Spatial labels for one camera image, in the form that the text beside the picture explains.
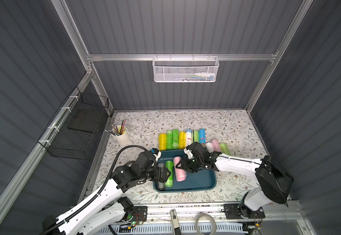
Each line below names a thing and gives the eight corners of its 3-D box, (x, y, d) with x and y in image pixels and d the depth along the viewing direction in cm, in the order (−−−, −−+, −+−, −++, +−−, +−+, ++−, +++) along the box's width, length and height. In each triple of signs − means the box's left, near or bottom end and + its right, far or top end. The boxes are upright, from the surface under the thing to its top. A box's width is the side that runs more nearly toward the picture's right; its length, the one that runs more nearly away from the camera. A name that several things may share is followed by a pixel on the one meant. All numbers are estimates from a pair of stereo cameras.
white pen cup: (115, 145, 102) (109, 135, 93) (118, 135, 108) (113, 125, 98) (128, 145, 102) (124, 135, 93) (131, 135, 108) (127, 125, 98)
